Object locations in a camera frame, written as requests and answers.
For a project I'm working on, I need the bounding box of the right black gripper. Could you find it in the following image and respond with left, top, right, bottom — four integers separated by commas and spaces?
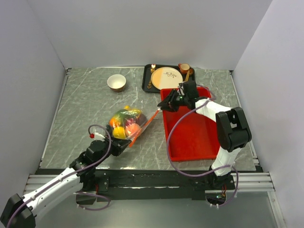
158, 89, 189, 113

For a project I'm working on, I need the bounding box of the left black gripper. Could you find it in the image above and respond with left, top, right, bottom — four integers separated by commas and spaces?
94, 134, 131, 166

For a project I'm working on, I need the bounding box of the yellow pear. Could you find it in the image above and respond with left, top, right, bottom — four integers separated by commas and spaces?
112, 126, 126, 139

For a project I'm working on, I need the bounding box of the green orange mango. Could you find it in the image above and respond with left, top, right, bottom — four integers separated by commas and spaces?
109, 109, 138, 128

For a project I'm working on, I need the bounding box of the peach fruit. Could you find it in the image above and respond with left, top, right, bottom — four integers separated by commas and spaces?
125, 123, 141, 137

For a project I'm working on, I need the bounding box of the clear zip top bag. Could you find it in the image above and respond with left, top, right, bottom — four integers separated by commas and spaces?
108, 105, 161, 147

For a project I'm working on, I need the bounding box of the dark purple passionfruit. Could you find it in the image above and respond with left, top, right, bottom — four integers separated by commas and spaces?
136, 114, 148, 126

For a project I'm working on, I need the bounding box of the red wrinkled fruit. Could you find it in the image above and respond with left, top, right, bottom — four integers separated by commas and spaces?
125, 118, 136, 126

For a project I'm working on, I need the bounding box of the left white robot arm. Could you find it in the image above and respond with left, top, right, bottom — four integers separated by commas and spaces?
0, 138, 131, 228

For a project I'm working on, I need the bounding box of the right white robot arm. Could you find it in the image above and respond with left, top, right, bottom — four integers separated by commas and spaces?
157, 81, 252, 189

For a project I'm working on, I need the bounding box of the orange white plate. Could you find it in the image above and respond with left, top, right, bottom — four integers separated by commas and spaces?
151, 67, 183, 90

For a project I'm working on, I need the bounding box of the black serving tray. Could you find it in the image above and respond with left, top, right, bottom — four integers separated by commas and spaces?
142, 64, 186, 94

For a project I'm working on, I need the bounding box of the small brown cup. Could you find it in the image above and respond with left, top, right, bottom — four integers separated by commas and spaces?
178, 63, 190, 74

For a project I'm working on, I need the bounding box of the gold fork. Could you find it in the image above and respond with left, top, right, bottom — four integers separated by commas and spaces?
147, 64, 156, 89

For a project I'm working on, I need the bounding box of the red plastic bin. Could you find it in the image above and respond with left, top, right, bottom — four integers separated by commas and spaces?
160, 86, 221, 162

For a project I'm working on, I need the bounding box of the white brown bowl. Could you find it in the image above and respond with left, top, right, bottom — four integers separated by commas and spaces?
107, 74, 126, 92

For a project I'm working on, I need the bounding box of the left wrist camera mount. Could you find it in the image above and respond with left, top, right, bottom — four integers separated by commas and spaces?
89, 129, 105, 141

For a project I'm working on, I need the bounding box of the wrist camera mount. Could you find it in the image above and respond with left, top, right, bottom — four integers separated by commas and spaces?
89, 129, 105, 141
178, 82, 184, 93

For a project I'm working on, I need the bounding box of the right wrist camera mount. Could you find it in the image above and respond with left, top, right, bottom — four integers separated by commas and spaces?
178, 82, 184, 93

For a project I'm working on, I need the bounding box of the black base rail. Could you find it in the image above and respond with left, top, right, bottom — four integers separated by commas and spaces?
35, 167, 263, 206

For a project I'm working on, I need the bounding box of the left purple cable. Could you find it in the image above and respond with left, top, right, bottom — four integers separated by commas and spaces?
6, 123, 112, 228

